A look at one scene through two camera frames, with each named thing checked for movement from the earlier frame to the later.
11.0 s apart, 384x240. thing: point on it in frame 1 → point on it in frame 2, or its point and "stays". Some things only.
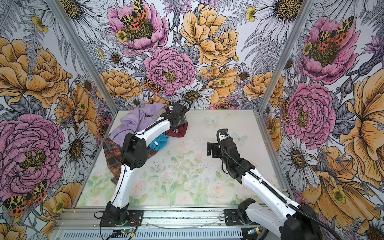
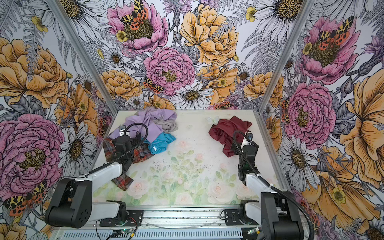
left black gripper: x=183 y=118 → x=135 y=140
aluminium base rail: x=158 y=223 stays
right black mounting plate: x=232 y=218 stays
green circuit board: x=126 y=230 stays
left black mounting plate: x=135 y=218 stays
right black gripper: x=215 y=147 → x=256 y=147
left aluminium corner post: x=83 y=54 stays
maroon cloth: x=182 y=129 → x=223 y=131
